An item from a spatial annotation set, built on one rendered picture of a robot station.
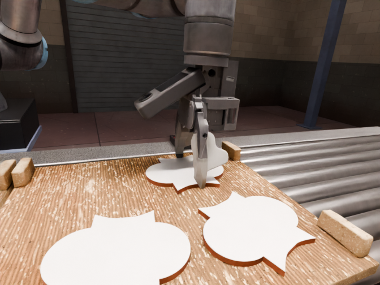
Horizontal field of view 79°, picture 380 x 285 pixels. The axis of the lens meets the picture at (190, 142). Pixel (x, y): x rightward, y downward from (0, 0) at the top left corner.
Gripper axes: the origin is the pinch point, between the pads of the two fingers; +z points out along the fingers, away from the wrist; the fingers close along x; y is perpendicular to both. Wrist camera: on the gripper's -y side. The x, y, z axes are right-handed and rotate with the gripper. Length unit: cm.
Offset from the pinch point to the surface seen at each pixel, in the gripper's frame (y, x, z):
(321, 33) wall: 477, 400, -101
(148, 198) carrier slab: -8.3, -5.9, 0.7
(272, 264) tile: 1.3, -22.1, 0.1
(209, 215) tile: -1.7, -13.4, -0.2
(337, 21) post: 370, 278, -100
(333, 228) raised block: 11.8, -20.8, -0.8
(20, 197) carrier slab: -25.6, -0.6, 1.0
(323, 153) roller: 42.3, 4.8, 2.2
